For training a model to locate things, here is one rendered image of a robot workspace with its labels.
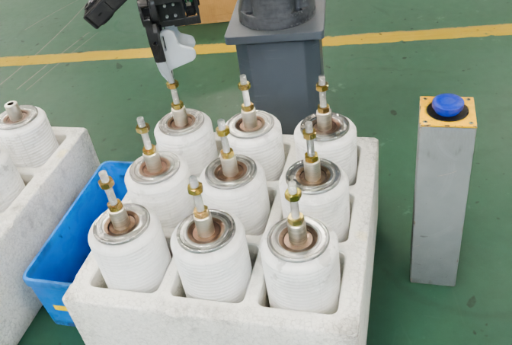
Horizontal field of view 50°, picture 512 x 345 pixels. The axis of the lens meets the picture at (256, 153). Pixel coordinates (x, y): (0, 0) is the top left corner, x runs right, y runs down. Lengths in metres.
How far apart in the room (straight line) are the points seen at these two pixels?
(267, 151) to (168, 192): 0.17
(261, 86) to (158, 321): 0.54
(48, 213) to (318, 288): 0.54
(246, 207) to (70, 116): 0.86
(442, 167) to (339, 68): 0.79
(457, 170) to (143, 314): 0.46
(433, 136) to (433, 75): 0.74
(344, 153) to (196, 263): 0.29
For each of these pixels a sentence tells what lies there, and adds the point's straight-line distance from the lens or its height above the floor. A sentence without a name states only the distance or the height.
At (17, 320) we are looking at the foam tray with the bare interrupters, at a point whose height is 0.04.
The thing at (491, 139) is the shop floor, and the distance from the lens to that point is 1.27.
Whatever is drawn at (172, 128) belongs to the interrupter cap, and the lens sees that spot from 0.91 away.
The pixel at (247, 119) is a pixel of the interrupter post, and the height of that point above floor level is 0.27.
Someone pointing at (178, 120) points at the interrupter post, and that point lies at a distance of 0.90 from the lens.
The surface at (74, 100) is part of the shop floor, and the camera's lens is 1.62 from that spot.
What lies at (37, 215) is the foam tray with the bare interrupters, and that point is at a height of 0.14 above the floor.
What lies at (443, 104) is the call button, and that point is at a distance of 0.76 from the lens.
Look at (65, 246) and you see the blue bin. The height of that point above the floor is 0.08.
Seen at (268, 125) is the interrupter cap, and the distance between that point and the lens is 0.87.
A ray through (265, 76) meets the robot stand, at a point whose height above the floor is 0.21.
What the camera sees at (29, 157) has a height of 0.19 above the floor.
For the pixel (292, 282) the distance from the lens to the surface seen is 0.67.
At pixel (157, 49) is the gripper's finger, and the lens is 0.81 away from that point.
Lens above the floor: 0.74
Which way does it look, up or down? 37 degrees down
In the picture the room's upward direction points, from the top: 9 degrees counter-clockwise
